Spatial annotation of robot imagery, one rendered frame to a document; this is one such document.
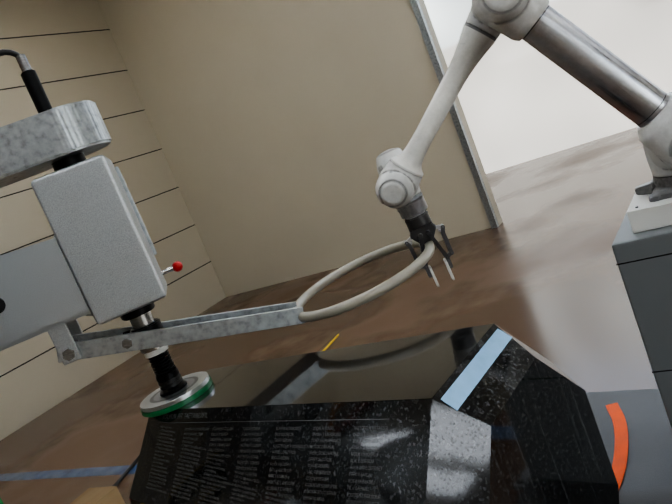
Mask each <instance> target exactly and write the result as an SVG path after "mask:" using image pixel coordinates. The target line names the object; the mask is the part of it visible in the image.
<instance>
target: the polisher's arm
mask: <svg viewBox="0 0 672 504"><path fill-rule="evenodd" d="M89 313H91V310H90V308H89V306H88V304H87V302H86V300H85V298H84V296H83V293H82V291H81V289H80V287H79V285H78V283H77V281H76V279H75V277H74V274H73V272H72V270H71V268H70V266H69V264H68V262H67V260H66V258H65V256H64V253H63V251H62V249H61V247H60V245H59V243H58V241H57V239H56V238H53V239H50V240H47V241H44V242H40V243H37V244H34V245H31V246H28V247H25V248H22V249H19V250H16V251H13V252H9V253H6V254H3V255H0V351H2V350H5V349H7V348H9V347H12V346H14V345H16V344H19V343H21V342H24V341H26V340H28V339H31V338H33V337H35V336H38V335H40V334H42V333H45V332H47V331H48V334H49V336H50V338H51V340H52V342H53V344H54V346H55V348H56V350H57V352H58V354H59V356H60V358H61V360H62V362H63V364H64V365H67V364H70V363H72V362H74V361H77V360H79V359H81V358H82V355H81V353H80V351H79V349H78V347H77V345H76V343H75V341H74V339H73V337H72V335H76V334H83V331H82V329H81V327H80V325H79V323H78V321H77V319H78V318H80V317H82V316H85V315H87V314H89ZM68 348H69V349H72V350H74V352H75V357H74V358H73V359H72V360H70V361H68V360H65V359H63V355H62V352H64V351H65V350H66V349H68Z"/></svg>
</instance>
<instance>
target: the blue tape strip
mask: <svg viewBox="0 0 672 504"><path fill-rule="evenodd" d="M511 338H512V337H511V336H509V335H508V334H506V333H504V332H503V331H501V330H499V329H497V330H496V331H495V332H494V333H493V335H492V336H491V337H490V338H489V340H488V341H487V342H486V343H485V345H484V346H483V347H482V348H481V350H480V351H479V352H478V353H477V355H476V356H475V357H474V358H473V359H472V361H471V362H470V363H469V364H468V366H467V367H466V368H465V369H464V371H463V372H462V373H461V374H460V376H459V377H458V378H457V379H456V381H455V382H454V383H453V384H452V386H451V387H450V388H449V389H448V390H447V392H446V393H445V394H444V395H443V397H442V398H441V400H442V401H444V402H445V403H447V404H448V405H450V406H451V407H453V408H454V409H456V410H458V409H459V408H460V406H461V405H462V404H463V402H464V401H465V400H466V398H467V397H468V396H469V394H470V393H471V392H472V390H473V389H474V388H475V386H476V385H477V384H478V382H479V381H480V380H481V378H482V377H483V376H484V374H485V373H486V372H487V370H488V369H489V368H490V366H491V365H492V364H493V362H494V361H495V360H496V358H497V357H498V356H499V354H500V353H501V352H502V350H503V349H504V348H505V346H506V345H507V344H508V342H509V341H510V340H511Z"/></svg>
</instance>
